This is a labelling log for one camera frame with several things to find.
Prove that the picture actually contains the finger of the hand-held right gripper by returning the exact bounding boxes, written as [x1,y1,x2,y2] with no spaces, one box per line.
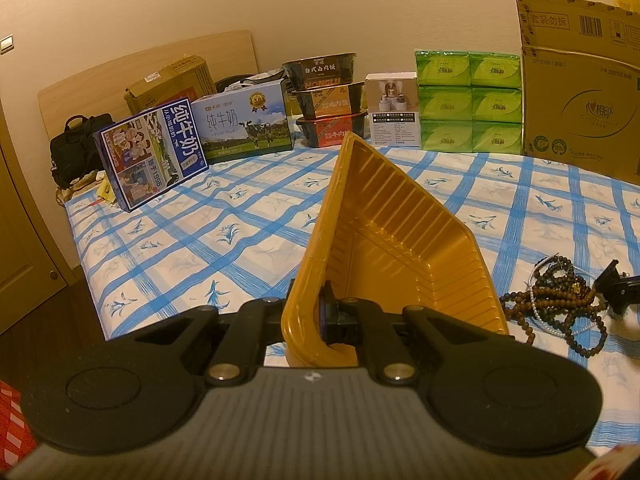
[592,259,640,322]

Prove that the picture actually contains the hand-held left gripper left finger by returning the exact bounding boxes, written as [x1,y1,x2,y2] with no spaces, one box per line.
[134,298,290,390]

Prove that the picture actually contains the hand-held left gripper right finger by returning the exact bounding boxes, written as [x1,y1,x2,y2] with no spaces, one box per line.
[319,282,507,387]

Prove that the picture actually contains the yellow plastic tray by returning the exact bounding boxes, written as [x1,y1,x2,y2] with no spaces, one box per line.
[281,131,510,368]

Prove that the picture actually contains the blue checked bed sheet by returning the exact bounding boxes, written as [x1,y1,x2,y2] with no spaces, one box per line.
[64,135,640,461]

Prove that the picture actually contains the red label instant rice bowl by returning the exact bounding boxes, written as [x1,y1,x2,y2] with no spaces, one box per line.
[296,112,370,148]

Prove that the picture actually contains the large open cardboard box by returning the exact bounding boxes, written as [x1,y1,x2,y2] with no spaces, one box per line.
[515,0,640,186]

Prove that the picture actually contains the illustrated blue milk carton box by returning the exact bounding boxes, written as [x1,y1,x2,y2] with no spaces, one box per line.
[92,96,209,212]

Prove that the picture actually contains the milk carton box with cows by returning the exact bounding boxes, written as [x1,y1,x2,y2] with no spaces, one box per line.
[191,79,294,163]

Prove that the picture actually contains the orange label instant rice bowl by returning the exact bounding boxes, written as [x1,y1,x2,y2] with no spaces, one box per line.
[291,81,366,120]

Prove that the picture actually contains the white product box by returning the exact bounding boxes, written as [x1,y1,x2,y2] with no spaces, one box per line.
[364,72,420,148]

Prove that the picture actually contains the stack of green tissue packs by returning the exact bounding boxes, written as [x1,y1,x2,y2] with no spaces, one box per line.
[414,50,523,153]

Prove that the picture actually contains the brown wooden door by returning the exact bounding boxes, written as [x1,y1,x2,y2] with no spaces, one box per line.
[0,105,77,336]

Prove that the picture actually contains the black bag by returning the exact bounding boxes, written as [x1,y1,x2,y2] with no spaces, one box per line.
[49,114,115,188]

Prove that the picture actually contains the brown cardboard box red label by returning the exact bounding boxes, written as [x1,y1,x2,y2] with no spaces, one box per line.
[124,55,218,116]

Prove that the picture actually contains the red checked cloth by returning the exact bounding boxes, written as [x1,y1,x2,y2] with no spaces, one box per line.
[0,380,38,471]

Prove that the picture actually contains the wooden headboard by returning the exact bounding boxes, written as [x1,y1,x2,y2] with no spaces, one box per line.
[37,30,261,141]

